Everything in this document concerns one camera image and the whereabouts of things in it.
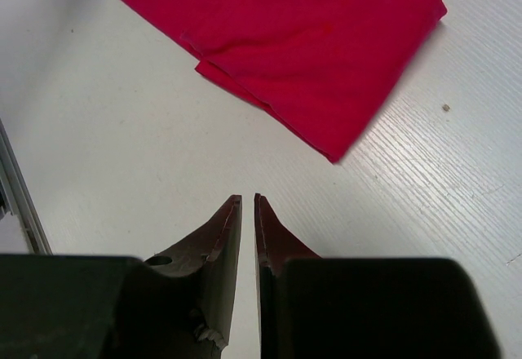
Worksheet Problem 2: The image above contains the aluminium table edge rail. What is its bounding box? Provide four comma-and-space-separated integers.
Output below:
1, 124, 52, 255

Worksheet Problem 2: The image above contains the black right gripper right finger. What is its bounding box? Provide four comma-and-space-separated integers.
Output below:
254, 194, 501, 358

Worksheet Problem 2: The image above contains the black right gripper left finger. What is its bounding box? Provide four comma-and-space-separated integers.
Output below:
1, 195, 241, 358

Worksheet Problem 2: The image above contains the red t shirt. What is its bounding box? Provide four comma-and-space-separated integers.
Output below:
121, 0, 447, 162

